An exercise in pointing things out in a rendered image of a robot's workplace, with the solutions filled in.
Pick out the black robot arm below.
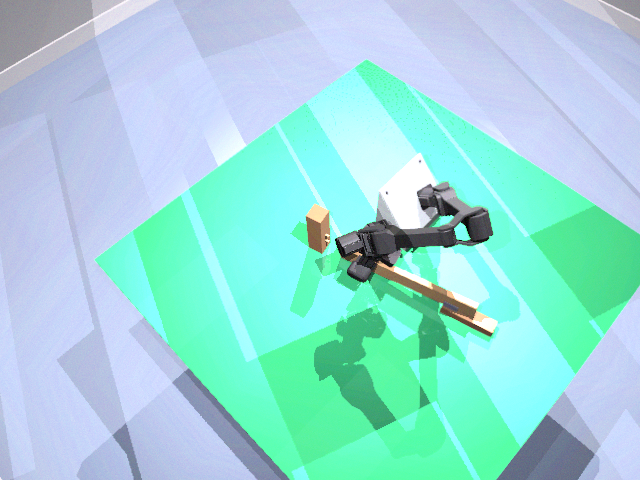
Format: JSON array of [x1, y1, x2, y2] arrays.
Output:
[[335, 181, 493, 268]]

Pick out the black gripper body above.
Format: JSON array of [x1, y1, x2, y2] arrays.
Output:
[[347, 250, 375, 283]]

